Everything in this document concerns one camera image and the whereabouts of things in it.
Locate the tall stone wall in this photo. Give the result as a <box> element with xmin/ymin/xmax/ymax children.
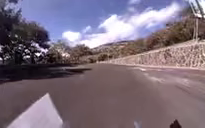
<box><xmin>99</xmin><ymin>39</ymin><xmax>205</xmax><ymax>70</ymax></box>

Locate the wooded hillside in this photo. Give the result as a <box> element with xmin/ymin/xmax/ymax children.
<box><xmin>86</xmin><ymin>13</ymin><xmax>205</xmax><ymax>63</ymax></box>

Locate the row of trees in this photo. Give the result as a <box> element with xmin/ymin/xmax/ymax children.
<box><xmin>0</xmin><ymin>0</ymin><xmax>94</xmax><ymax>66</ymax></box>

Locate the grey asphalt road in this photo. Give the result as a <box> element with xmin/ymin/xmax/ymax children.
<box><xmin>0</xmin><ymin>63</ymin><xmax>205</xmax><ymax>128</ymax></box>

